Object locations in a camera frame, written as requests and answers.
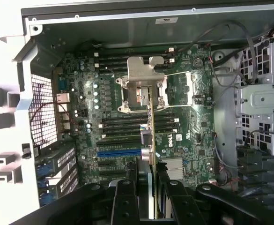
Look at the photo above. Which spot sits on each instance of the silver coin cell battery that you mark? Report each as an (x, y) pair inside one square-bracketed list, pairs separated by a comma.
[(198, 62)]

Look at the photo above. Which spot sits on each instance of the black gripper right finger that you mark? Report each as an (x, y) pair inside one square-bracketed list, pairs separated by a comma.
[(183, 201)]

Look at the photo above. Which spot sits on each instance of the green motherboard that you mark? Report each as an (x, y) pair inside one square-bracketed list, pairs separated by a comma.
[(193, 117)]

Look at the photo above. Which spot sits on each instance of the open black PC case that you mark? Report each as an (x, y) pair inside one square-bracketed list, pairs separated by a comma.
[(225, 112)]

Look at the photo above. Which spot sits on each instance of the silver chipset heatsink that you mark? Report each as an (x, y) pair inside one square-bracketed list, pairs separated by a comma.
[(174, 167)]

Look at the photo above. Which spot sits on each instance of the black expansion slot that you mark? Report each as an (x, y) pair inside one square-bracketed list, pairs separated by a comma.
[(111, 175), (118, 145), (111, 164)]

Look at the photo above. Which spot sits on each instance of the metal socket cover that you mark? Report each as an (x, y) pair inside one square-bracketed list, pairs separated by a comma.
[(189, 82)]

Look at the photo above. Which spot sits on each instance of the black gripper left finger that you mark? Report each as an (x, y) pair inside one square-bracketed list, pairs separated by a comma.
[(125, 201)]

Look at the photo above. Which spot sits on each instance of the blue expansion slot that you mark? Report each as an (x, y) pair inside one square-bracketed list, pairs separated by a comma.
[(118, 153)]

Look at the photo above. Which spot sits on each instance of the silver perforated drive cage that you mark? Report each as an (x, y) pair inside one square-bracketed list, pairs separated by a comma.
[(263, 98)]

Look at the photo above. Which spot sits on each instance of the CPU socket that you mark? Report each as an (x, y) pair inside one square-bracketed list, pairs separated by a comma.
[(123, 93)]

